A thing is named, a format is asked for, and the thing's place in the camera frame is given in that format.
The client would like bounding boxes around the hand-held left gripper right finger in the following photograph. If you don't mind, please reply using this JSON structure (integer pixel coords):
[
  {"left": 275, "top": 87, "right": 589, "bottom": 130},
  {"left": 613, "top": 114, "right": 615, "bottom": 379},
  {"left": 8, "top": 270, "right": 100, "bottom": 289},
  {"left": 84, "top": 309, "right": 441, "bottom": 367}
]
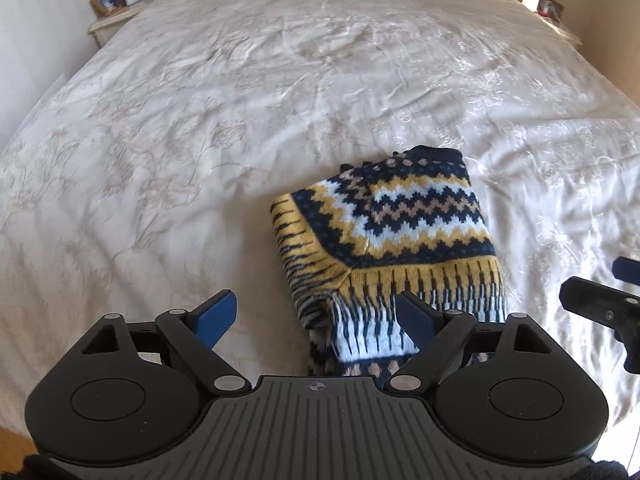
[{"left": 384, "top": 290, "right": 558, "bottom": 395}]

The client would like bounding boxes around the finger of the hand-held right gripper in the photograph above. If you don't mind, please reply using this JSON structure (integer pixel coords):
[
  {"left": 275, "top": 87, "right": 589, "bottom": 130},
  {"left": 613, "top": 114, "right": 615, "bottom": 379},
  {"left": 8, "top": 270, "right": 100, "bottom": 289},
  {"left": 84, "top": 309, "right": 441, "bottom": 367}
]
[
  {"left": 560, "top": 276, "right": 640, "bottom": 375},
  {"left": 614, "top": 256, "right": 640, "bottom": 282}
]

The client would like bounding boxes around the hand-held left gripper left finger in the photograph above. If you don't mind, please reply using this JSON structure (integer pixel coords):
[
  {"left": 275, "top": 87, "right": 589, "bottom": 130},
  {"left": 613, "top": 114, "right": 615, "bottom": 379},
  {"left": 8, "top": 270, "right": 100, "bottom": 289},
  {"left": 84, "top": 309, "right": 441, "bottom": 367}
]
[{"left": 75, "top": 288, "right": 252, "bottom": 395}]

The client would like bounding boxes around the zigzag patterned knit sweater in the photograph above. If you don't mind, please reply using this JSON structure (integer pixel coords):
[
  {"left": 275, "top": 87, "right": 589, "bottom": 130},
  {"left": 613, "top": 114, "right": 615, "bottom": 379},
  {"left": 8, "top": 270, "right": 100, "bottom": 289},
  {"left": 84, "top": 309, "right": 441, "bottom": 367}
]
[{"left": 270, "top": 145, "right": 508, "bottom": 377}]

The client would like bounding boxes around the white embroidered bedspread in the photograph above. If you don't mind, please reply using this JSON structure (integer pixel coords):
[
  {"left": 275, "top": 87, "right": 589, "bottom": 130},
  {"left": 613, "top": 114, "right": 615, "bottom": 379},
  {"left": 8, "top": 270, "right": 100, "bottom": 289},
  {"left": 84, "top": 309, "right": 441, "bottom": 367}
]
[{"left": 0, "top": 0, "right": 640, "bottom": 431}]

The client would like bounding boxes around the cream nightstand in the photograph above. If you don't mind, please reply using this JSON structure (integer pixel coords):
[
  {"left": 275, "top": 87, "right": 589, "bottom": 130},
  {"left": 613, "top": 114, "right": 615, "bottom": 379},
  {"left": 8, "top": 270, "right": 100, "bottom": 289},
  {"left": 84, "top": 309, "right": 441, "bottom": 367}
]
[
  {"left": 87, "top": 0, "right": 166, "bottom": 48},
  {"left": 505, "top": 0, "right": 583, "bottom": 46}
]

